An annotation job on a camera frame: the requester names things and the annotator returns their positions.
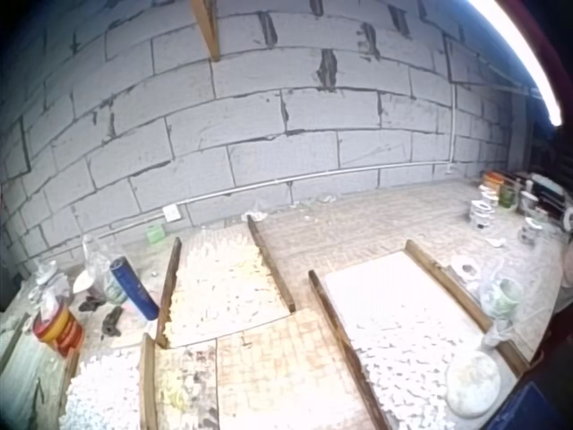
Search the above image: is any wooden tray of yellowish pieces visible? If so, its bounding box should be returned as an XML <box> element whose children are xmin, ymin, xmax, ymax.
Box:
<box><xmin>155</xmin><ymin>215</ymin><xmax>297</xmax><ymax>350</ymax></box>

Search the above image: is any wooden tray of white pieces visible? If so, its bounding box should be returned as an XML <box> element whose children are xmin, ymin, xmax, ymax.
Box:
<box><xmin>307</xmin><ymin>239</ymin><xmax>532</xmax><ymax>430</ymax></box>

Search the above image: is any wooden tray with tile sheet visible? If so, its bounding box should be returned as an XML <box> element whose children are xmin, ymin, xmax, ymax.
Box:
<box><xmin>138</xmin><ymin>307</ymin><xmax>376</xmax><ymax>430</ymax></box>

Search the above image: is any blue cylindrical can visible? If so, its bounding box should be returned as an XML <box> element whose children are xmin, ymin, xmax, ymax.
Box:
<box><xmin>109</xmin><ymin>256</ymin><xmax>161</xmax><ymax>322</ymax></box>

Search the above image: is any stack of white cups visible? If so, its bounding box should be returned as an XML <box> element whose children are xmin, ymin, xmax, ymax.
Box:
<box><xmin>469</xmin><ymin>185</ymin><xmax>500</xmax><ymax>230</ymax></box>

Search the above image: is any clear plastic bottle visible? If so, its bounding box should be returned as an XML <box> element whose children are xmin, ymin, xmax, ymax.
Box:
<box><xmin>81</xmin><ymin>234</ymin><xmax>111</xmax><ymax>297</ymax></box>

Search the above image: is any dark metal tool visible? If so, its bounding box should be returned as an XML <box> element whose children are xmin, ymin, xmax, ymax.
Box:
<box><xmin>100</xmin><ymin>305</ymin><xmax>124</xmax><ymax>338</ymax></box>

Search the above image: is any wooden plank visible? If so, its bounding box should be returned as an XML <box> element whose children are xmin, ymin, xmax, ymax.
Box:
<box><xmin>191</xmin><ymin>0</ymin><xmax>222</xmax><ymax>63</ymax></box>

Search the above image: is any orange box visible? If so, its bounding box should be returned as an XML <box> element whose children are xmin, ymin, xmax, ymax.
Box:
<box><xmin>481</xmin><ymin>170</ymin><xmax>506</xmax><ymax>192</ymax></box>

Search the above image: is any white bowl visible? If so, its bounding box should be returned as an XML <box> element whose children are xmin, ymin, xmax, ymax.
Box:
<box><xmin>72</xmin><ymin>270</ymin><xmax>100</xmax><ymax>297</ymax></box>

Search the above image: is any clear plastic bag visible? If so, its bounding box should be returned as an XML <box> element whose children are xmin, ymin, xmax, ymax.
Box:
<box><xmin>474</xmin><ymin>258</ymin><xmax>525</xmax><ymax>349</ymax></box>

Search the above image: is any green white cup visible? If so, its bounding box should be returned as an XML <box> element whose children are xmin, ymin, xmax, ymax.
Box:
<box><xmin>489</xmin><ymin>278</ymin><xmax>524</xmax><ymax>320</ymax></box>

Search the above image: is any white mug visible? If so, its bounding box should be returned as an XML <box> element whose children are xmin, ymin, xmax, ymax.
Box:
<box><xmin>517</xmin><ymin>217</ymin><xmax>544</xmax><ymax>246</ymax></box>

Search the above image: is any stack of red yellow tape rolls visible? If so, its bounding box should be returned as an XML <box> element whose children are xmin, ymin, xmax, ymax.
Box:
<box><xmin>31</xmin><ymin>300</ymin><xmax>85</xmax><ymax>358</ymax></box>

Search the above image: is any heap of white pieces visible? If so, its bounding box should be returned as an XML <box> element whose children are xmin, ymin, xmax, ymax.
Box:
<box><xmin>59</xmin><ymin>347</ymin><xmax>144</xmax><ymax>430</ymax></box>

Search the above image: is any dark shelf rack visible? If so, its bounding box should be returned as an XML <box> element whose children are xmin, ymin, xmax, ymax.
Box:
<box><xmin>527</xmin><ymin>172</ymin><xmax>569</xmax><ymax>220</ymax></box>

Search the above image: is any fluorescent tube light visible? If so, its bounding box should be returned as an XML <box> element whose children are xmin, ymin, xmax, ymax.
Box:
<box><xmin>465</xmin><ymin>0</ymin><xmax>563</xmax><ymax>128</ymax></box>

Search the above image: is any blue crate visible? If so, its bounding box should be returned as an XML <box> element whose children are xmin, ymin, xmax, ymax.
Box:
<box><xmin>483</xmin><ymin>380</ymin><xmax>573</xmax><ymax>430</ymax></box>

